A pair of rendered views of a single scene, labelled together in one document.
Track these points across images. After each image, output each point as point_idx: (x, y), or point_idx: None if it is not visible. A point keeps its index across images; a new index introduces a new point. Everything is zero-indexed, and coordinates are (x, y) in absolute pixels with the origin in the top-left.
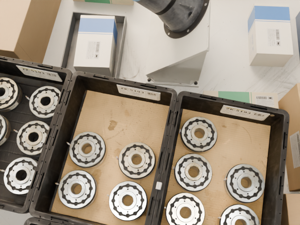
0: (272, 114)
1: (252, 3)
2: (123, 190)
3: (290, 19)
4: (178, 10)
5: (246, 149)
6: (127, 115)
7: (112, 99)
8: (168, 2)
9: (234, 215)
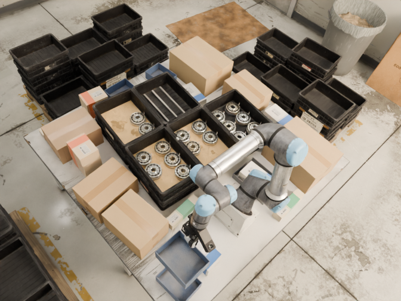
0: None
1: (227, 272)
2: (186, 136)
3: (201, 282)
4: (236, 190)
5: (163, 184)
6: (212, 159)
7: None
8: (241, 184)
9: (147, 158)
